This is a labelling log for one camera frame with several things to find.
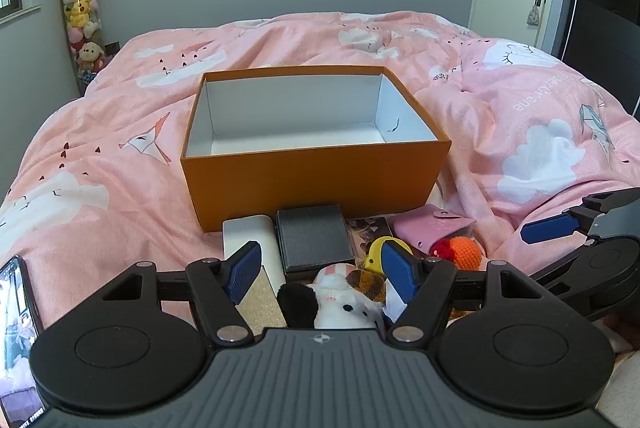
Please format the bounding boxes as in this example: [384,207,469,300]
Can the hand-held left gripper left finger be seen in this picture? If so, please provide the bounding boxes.
[99,241,262,347]

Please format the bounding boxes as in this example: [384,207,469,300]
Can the orange crocheted toy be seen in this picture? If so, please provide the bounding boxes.
[431,235,488,271]

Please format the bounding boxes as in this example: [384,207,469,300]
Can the yellow toy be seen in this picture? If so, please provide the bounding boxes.
[363,235,413,276]

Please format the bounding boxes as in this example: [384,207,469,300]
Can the pink leather pouch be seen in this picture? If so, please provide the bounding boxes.
[389,203,476,255]

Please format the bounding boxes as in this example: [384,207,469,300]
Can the white rectangular box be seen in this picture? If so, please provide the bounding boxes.
[222,217,288,286]

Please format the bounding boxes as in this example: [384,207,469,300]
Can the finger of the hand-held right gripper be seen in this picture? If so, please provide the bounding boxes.
[520,187,640,245]
[530,254,593,294]

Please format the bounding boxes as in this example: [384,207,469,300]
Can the calico cat plush toy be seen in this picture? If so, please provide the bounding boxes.
[276,264,401,331]

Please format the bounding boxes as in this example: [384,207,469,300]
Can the pink printed blanket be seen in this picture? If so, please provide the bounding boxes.
[0,11,640,359]

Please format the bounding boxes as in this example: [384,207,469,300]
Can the orange cardboard box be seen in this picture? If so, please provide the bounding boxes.
[181,66,452,234]

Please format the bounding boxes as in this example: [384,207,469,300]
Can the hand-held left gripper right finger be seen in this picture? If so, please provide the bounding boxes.
[383,239,547,347]

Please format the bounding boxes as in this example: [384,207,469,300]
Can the black textured box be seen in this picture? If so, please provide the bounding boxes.
[276,205,356,274]

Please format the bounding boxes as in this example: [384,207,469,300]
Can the smartphone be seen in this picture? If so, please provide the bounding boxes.
[0,255,48,428]

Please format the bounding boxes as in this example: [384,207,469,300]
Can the clear tube of plush toys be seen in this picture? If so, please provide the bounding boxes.
[52,0,108,96]

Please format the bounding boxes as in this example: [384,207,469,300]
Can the dark printed card box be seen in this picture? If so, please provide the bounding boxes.
[347,217,396,266]

